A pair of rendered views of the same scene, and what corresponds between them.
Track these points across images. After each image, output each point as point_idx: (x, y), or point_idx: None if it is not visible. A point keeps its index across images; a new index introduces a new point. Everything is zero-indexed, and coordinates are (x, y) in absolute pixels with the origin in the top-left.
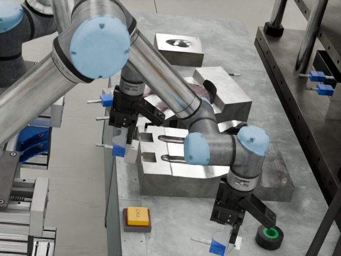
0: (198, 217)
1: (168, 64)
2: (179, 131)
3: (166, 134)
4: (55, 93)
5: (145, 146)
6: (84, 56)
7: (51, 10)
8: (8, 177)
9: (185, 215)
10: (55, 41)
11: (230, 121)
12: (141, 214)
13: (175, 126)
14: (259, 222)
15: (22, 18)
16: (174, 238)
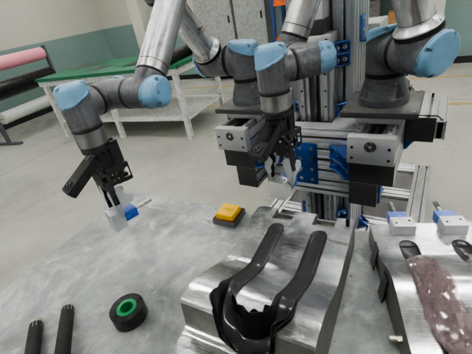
0: (207, 263)
1: (152, 17)
2: (336, 261)
3: (328, 242)
4: None
5: (305, 216)
6: None
7: (396, 33)
8: (239, 108)
9: (216, 255)
10: None
11: (322, 316)
12: (225, 211)
13: (383, 289)
14: (159, 323)
15: (378, 34)
16: (195, 237)
